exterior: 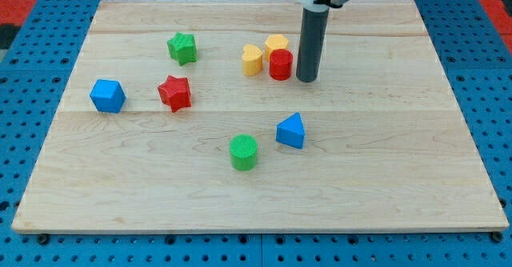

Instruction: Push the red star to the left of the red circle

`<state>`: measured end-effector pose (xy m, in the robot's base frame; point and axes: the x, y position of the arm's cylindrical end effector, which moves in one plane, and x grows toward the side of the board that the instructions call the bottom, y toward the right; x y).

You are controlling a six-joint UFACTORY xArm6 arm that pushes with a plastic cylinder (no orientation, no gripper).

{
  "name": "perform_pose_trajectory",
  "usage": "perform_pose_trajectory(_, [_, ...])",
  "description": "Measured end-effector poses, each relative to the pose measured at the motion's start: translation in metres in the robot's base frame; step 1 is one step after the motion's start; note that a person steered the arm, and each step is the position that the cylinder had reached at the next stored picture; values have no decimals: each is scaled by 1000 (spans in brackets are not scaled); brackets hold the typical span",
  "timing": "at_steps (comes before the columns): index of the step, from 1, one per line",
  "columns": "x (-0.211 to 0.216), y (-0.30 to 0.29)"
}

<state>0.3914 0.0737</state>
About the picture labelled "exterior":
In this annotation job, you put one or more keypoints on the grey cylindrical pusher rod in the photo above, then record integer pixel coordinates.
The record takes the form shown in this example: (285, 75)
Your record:
(311, 40)

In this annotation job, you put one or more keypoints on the green star block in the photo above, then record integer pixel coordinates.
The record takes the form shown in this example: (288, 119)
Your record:
(182, 48)

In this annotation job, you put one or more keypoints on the red star block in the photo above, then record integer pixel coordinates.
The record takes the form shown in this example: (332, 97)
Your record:
(175, 93)

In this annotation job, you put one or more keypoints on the yellow hexagon block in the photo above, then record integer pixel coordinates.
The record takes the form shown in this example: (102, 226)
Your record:
(274, 42)

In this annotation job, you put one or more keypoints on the red cylinder block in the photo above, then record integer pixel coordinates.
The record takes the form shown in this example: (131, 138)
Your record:
(281, 64)

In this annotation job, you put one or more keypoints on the yellow heart block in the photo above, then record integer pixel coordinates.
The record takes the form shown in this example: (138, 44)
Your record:
(251, 60)

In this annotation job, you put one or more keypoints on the blue triangle block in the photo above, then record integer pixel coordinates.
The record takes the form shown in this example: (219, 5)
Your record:
(291, 131)

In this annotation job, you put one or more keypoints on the green cylinder block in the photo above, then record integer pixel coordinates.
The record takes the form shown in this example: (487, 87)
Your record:
(243, 152)

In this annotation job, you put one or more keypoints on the wooden board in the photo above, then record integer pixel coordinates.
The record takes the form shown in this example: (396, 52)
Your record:
(386, 150)

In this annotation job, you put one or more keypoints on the blue hexagon block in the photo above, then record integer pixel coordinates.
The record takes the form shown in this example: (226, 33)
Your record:
(107, 96)

